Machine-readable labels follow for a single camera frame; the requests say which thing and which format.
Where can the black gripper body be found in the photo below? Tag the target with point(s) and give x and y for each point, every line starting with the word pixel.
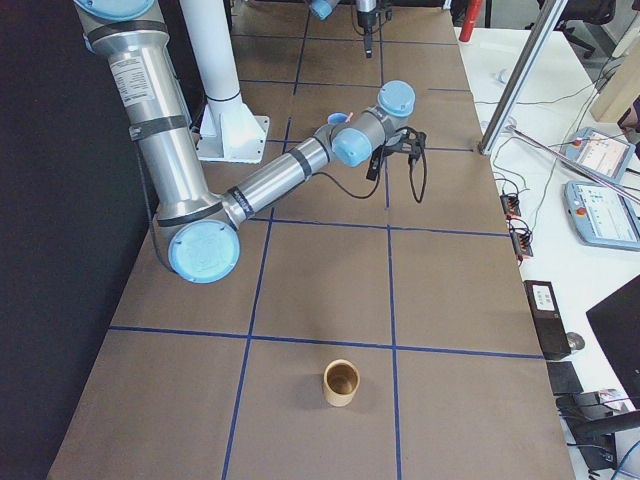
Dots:
pixel 372 169
pixel 365 19

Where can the teach pendant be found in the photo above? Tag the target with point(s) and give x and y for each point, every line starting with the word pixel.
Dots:
pixel 607 155
pixel 601 217

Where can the upper teach pendant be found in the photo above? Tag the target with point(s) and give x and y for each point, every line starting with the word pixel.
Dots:
pixel 607 155

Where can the black monitor corner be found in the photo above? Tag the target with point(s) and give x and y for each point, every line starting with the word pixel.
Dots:
pixel 615 323

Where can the light blue ribbed cup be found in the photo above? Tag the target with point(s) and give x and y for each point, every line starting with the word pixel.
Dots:
pixel 337 118

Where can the lower teach pendant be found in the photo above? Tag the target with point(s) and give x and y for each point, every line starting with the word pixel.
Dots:
pixel 601 217

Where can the red cylinder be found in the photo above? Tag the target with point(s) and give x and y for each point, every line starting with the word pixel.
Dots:
pixel 472 13

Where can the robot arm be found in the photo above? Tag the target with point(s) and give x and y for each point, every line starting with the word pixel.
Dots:
pixel 322 9
pixel 201 226

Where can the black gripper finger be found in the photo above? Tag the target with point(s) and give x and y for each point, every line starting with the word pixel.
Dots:
pixel 368 44
pixel 373 167

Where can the white camera mast base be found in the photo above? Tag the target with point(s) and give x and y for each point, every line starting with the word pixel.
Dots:
pixel 229 131

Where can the orange black connector block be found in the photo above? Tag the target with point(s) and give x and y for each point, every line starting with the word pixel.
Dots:
pixel 511 205

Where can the wooden bamboo cup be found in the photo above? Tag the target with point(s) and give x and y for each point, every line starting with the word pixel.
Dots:
pixel 341 380

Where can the aluminium frame post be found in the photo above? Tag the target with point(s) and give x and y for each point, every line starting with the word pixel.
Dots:
pixel 543 27

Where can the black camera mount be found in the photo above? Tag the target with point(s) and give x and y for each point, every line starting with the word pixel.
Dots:
pixel 412 142

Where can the black power supply box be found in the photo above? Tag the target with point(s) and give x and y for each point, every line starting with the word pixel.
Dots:
pixel 547 319

